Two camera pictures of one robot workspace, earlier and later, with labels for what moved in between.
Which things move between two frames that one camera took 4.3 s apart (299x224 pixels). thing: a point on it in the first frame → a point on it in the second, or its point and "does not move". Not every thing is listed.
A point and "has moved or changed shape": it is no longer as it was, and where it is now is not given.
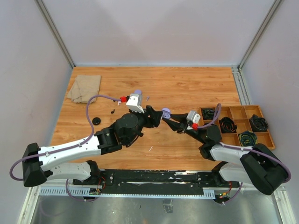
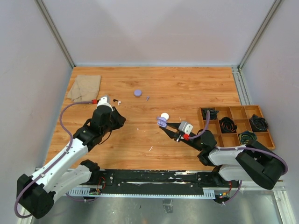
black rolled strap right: (258, 124) does not move
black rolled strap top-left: (208, 113) does not move
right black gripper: (180, 127) → (172, 134)
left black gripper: (152, 122) → (120, 119)
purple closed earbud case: (138, 91) does not move
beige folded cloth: (84, 87) does not move
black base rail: (165, 180) does not move
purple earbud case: (166, 113) has moved or changed shape
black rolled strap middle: (228, 125) does not move
